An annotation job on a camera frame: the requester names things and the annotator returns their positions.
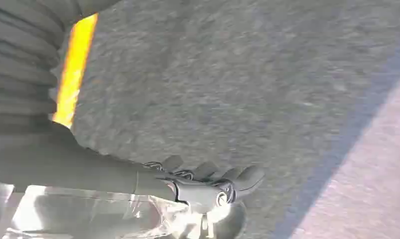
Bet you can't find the yellow tape strip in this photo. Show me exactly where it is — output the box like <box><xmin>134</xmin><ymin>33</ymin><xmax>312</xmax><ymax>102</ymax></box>
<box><xmin>52</xmin><ymin>13</ymin><xmax>99</xmax><ymax>129</ymax></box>

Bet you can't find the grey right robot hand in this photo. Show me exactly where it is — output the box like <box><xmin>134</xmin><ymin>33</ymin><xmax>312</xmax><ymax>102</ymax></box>
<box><xmin>0</xmin><ymin>121</ymin><xmax>266</xmax><ymax>215</ymax></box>

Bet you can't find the ribbed grey right arm sleeve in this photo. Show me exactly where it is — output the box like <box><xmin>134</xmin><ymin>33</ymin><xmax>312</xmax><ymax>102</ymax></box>
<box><xmin>0</xmin><ymin>0</ymin><xmax>122</xmax><ymax>128</ymax></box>

